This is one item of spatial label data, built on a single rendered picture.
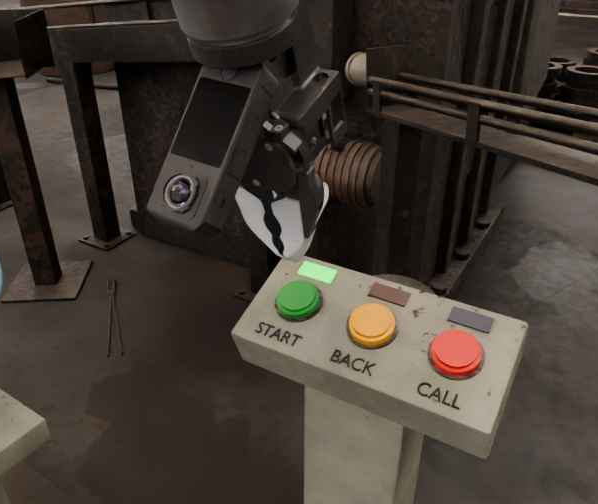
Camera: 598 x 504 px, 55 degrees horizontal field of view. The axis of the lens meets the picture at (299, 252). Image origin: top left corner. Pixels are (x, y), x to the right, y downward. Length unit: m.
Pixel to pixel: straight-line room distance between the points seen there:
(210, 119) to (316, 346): 0.23
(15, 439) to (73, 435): 0.41
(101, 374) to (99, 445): 0.21
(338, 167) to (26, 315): 0.96
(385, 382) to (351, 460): 0.12
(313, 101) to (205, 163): 0.09
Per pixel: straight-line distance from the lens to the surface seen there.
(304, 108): 0.40
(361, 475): 0.59
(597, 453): 1.33
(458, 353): 0.48
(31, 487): 1.22
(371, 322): 0.50
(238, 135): 0.36
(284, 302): 0.53
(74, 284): 1.76
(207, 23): 0.35
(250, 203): 0.45
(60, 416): 1.36
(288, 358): 0.51
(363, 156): 1.10
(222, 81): 0.38
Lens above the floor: 0.91
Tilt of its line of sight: 30 degrees down
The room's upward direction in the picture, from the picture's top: straight up
